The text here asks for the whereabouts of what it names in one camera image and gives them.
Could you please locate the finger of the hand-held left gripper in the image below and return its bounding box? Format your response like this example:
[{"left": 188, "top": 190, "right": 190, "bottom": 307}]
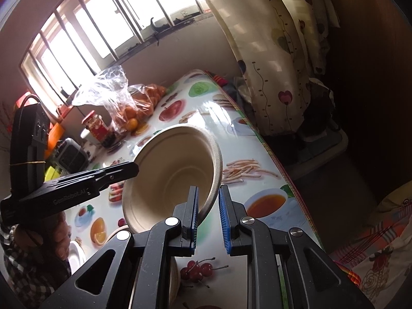
[{"left": 85, "top": 162, "right": 140, "bottom": 194}]

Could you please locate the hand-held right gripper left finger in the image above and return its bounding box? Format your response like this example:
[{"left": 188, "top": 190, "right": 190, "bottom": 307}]
[{"left": 40, "top": 185, "right": 200, "bottom": 309}]

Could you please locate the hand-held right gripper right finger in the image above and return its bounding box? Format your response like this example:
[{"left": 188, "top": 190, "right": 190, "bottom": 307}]
[{"left": 218, "top": 184, "right": 375, "bottom": 309}]

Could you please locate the white foam plate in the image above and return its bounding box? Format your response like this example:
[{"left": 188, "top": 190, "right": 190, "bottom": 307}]
[{"left": 66, "top": 241, "right": 87, "bottom": 276}]

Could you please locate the person's left forearm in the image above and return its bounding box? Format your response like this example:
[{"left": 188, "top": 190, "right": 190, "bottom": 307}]
[{"left": 0, "top": 225, "right": 72, "bottom": 301}]

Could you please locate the person's left hand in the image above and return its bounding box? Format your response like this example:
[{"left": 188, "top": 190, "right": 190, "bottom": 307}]
[{"left": 14, "top": 211, "right": 71, "bottom": 260}]

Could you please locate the green box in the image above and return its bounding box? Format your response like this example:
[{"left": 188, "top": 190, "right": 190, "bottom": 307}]
[{"left": 44, "top": 164, "right": 65, "bottom": 181}]

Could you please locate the small grey heater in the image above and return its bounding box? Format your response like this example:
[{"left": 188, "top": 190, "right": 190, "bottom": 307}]
[{"left": 55, "top": 138, "right": 89, "bottom": 173}]

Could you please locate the red jar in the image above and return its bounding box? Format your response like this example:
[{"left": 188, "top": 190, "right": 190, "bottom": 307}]
[{"left": 81, "top": 110, "right": 111, "bottom": 145}]

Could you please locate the plastic bag of oranges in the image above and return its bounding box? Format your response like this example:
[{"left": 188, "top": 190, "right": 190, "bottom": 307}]
[{"left": 72, "top": 65, "right": 168, "bottom": 132}]

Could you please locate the orange plastic container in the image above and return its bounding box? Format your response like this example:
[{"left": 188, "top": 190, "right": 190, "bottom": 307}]
[{"left": 45, "top": 122, "right": 66, "bottom": 159}]

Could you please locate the food printed tablecloth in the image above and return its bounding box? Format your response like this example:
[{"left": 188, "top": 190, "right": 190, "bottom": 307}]
[{"left": 69, "top": 70, "right": 322, "bottom": 309}]

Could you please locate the white plastic box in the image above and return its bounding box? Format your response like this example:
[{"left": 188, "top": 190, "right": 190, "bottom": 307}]
[{"left": 283, "top": 129, "right": 350, "bottom": 181}]

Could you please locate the printed blanket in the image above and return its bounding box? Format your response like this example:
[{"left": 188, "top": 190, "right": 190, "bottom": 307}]
[{"left": 328, "top": 187, "right": 412, "bottom": 309}]

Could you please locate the barred window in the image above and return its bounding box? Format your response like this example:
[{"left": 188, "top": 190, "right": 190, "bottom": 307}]
[{"left": 19, "top": 0, "right": 219, "bottom": 104}]

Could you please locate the heart printed curtain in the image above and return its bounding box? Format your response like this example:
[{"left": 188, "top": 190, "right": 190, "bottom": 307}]
[{"left": 200, "top": 0, "right": 338, "bottom": 136}]

